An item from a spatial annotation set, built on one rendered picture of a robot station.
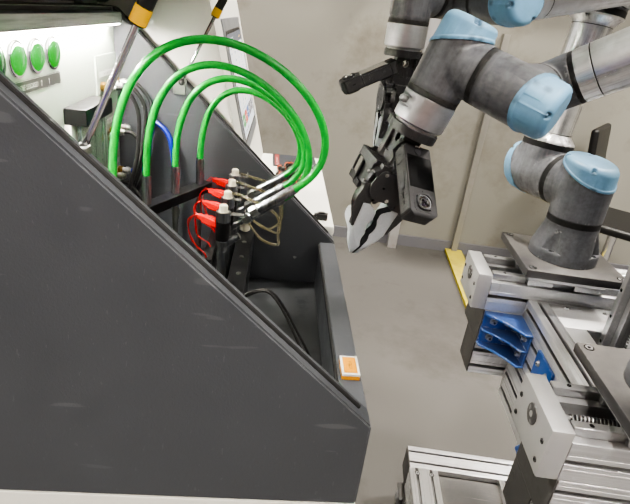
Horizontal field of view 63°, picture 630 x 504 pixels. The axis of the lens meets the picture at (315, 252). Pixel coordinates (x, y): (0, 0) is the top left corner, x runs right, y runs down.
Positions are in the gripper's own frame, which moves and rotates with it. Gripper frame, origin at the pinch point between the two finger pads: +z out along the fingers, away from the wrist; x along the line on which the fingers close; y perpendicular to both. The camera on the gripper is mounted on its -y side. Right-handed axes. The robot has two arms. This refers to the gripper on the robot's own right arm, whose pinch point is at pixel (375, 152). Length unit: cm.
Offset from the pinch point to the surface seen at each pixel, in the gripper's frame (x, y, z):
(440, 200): 243, 100, 87
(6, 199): -47, -50, -1
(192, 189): 7.6, -37.9, 14.2
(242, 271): -6.8, -25.1, 26.2
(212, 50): 23.2, -36.3, -14.0
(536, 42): 238, 137, -23
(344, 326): -20.5, -4.4, 29.2
